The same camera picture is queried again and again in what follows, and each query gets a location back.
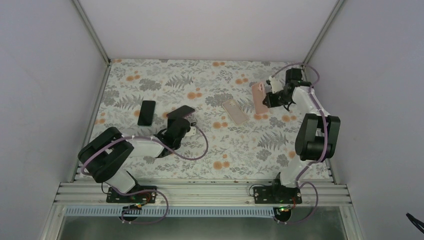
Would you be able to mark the black object at corner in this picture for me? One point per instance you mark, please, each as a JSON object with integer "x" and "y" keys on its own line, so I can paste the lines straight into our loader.
{"x": 416, "y": 222}

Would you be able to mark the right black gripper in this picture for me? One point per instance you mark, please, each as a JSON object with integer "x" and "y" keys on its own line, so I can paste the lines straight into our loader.
{"x": 271, "y": 103}

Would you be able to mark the pink phone case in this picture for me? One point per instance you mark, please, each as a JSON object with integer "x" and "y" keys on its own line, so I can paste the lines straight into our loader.
{"x": 259, "y": 95}

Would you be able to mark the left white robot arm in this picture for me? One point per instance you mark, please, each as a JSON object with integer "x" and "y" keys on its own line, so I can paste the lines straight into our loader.
{"x": 103, "y": 157}

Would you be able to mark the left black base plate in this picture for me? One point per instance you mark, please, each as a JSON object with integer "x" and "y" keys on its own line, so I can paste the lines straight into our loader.
{"x": 139, "y": 198}

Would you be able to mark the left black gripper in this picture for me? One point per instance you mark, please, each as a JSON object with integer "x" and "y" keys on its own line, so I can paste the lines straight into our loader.
{"x": 170, "y": 120}

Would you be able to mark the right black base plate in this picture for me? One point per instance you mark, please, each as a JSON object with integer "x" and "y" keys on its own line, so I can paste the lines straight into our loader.
{"x": 275, "y": 193}

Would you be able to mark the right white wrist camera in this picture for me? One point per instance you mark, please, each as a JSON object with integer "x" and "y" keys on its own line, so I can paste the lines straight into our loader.
{"x": 276, "y": 85}

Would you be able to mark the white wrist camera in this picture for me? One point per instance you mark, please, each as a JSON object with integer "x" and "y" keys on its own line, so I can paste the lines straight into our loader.
{"x": 276, "y": 85}
{"x": 192, "y": 131}

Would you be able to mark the aluminium rail frame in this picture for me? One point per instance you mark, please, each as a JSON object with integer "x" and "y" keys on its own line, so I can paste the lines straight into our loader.
{"x": 196, "y": 198}

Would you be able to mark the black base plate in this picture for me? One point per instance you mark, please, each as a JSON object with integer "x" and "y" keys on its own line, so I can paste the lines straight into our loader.
{"x": 275, "y": 193}
{"x": 139, "y": 198}

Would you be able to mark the black phone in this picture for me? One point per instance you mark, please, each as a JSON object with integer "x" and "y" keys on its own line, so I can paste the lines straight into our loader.
{"x": 180, "y": 112}
{"x": 146, "y": 113}

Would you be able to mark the floral patterned mat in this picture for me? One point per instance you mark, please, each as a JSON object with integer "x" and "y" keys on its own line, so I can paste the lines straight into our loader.
{"x": 258, "y": 149}

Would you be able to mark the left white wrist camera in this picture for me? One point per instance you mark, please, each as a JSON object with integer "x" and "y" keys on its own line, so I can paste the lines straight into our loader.
{"x": 192, "y": 131}

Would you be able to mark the beige phone case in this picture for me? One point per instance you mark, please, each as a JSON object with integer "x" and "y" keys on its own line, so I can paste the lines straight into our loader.
{"x": 235, "y": 112}

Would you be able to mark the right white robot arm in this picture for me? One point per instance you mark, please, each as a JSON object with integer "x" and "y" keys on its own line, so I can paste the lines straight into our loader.
{"x": 317, "y": 136}

